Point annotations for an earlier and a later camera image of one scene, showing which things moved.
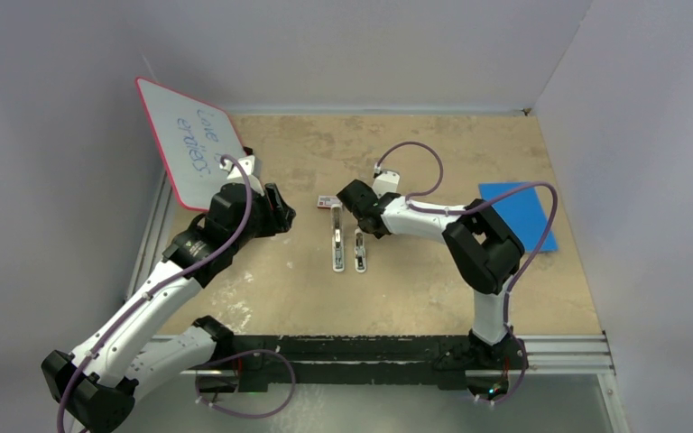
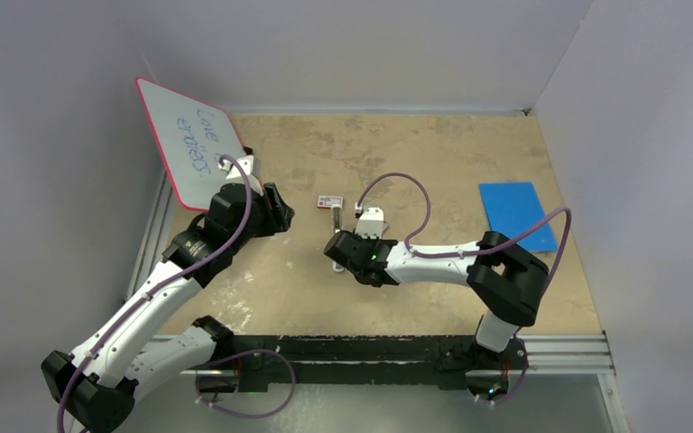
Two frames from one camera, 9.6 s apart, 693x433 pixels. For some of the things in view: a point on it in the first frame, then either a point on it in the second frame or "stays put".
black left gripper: [278, 215] stays put
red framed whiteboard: [196, 140] stays put
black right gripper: [375, 193] -> [360, 239]
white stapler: [337, 239] stays put
